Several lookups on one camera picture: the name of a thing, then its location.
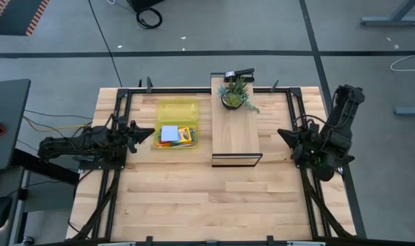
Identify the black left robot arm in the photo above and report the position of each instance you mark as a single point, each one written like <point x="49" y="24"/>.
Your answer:
<point x="74" y="143"/>

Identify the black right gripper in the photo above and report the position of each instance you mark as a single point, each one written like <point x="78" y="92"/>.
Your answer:
<point x="306" y="141"/>

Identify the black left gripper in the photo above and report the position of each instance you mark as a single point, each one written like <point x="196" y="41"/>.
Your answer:
<point x="127" y="135"/>

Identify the dark side desk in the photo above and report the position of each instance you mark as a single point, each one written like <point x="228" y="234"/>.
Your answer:
<point x="6" y="112"/>

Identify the black table clamp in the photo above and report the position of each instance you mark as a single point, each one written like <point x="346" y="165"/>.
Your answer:
<point x="274" y="86"/>
<point x="149" y="241"/>
<point x="149" y="84"/>
<point x="270" y="241"/>

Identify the wooden shelf riser black frame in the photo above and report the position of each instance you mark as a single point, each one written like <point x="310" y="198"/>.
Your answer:
<point x="233" y="136"/>

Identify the potted succulent plant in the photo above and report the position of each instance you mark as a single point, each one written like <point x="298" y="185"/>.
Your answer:
<point x="232" y="99"/>

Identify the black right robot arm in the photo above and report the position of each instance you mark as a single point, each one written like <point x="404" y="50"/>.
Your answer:
<point x="344" y="112"/>

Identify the crayon box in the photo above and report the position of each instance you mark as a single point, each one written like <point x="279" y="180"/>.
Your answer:
<point x="185" y="134"/>

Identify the grey metal table base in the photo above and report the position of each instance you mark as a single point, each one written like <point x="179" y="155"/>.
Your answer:
<point x="391" y="21"/>

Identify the black stapler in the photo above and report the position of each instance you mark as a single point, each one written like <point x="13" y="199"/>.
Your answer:
<point x="240" y="73"/>

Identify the black mat orange stripes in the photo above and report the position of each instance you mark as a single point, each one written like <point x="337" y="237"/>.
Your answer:
<point x="13" y="17"/>

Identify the green scissors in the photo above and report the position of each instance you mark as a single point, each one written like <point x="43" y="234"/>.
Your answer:
<point x="175" y="143"/>

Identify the light blue sticky note pad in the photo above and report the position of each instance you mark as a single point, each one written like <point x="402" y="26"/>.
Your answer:
<point x="169" y="133"/>

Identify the grey metal floor bar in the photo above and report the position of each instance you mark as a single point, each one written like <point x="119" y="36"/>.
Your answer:
<point x="410" y="110"/>

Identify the yellow transparent pencil case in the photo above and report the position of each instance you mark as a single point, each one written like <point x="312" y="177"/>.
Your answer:
<point x="178" y="109"/>

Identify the black metal table frame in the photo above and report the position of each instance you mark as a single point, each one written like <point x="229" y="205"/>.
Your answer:
<point x="176" y="91"/>

